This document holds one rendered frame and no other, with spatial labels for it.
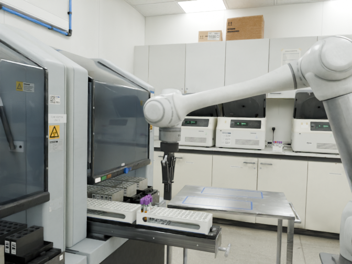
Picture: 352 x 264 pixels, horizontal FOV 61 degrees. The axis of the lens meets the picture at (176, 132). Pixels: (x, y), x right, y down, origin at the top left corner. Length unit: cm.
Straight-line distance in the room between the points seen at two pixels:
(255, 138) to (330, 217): 112
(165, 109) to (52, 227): 58
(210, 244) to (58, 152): 65
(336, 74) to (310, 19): 333
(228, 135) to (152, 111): 255
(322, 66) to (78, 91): 85
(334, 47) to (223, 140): 265
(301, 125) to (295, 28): 134
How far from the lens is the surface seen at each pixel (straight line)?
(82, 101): 125
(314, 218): 361
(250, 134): 345
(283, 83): 114
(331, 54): 94
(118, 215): 141
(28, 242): 109
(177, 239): 122
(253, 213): 149
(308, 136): 346
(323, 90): 99
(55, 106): 113
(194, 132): 355
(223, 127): 349
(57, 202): 118
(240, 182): 351
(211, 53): 388
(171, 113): 99
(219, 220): 373
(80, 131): 124
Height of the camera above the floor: 126
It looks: 3 degrees down
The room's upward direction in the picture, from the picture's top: 1 degrees clockwise
